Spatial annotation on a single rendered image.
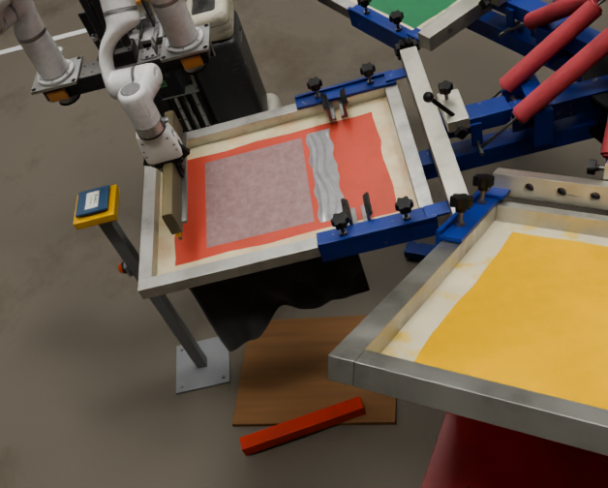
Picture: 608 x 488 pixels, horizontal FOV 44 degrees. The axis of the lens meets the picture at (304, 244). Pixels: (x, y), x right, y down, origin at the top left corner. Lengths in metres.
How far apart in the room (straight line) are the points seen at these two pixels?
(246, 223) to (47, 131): 2.62
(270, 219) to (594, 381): 1.16
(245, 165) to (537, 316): 1.20
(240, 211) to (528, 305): 1.03
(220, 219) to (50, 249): 1.82
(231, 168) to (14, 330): 1.67
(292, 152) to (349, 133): 0.17
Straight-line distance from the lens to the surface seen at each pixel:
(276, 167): 2.16
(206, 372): 2.98
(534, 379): 1.06
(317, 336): 2.90
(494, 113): 2.04
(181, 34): 2.40
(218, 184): 2.18
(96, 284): 3.51
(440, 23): 2.37
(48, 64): 2.53
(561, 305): 1.29
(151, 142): 1.97
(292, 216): 2.01
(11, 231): 4.03
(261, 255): 1.90
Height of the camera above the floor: 2.39
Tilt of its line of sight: 48 degrees down
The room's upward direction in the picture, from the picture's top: 21 degrees counter-clockwise
